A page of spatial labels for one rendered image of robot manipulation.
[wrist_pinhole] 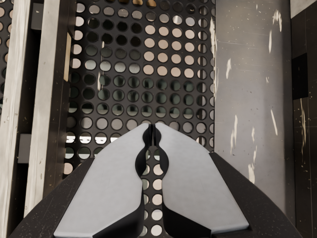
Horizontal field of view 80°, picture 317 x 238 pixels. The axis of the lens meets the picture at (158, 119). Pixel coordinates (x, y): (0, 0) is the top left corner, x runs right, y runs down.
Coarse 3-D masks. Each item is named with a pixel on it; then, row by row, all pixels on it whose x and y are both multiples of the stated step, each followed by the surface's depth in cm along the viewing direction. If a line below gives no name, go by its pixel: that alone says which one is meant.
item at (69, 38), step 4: (68, 36) 32; (68, 40) 32; (68, 44) 32; (68, 48) 32; (68, 52) 32; (68, 56) 32; (68, 60) 32; (68, 64) 32; (68, 68) 33; (64, 72) 31; (64, 76) 31
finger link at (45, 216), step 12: (84, 168) 9; (72, 180) 8; (60, 192) 8; (72, 192) 7; (48, 204) 7; (60, 204) 7; (36, 216) 7; (48, 216) 7; (60, 216) 7; (24, 228) 6; (36, 228) 6; (48, 228) 6
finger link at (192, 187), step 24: (168, 144) 10; (192, 144) 10; (168, 168) 9; (192, 168) 8; (216, 168) 8; (168, 192) 7; (192, 192) 7; (216, 192) 7; (168, 216) 7; (192, 216) 6; (216, 216) 6; (240, 216) 6
